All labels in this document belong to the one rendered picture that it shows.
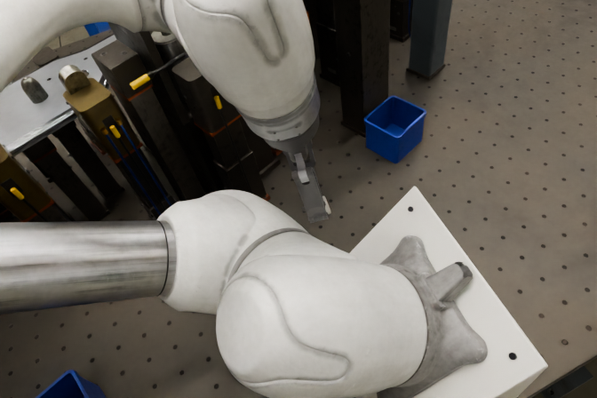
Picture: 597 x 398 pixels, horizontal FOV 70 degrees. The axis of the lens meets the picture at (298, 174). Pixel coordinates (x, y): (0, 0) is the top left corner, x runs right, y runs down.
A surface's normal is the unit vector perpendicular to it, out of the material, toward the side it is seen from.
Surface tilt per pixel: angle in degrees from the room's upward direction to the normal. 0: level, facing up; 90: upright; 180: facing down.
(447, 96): 0
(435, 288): 39
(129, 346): 0
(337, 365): 60
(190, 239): 18
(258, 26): 91
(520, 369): 46
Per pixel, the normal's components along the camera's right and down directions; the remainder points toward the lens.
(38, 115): -0.14, -0.64
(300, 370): 0.19, 0.26
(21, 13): 0.75, -0.11
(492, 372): -0.77, -0.18
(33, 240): 0.45, -0.69
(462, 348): -0.59, -0.16
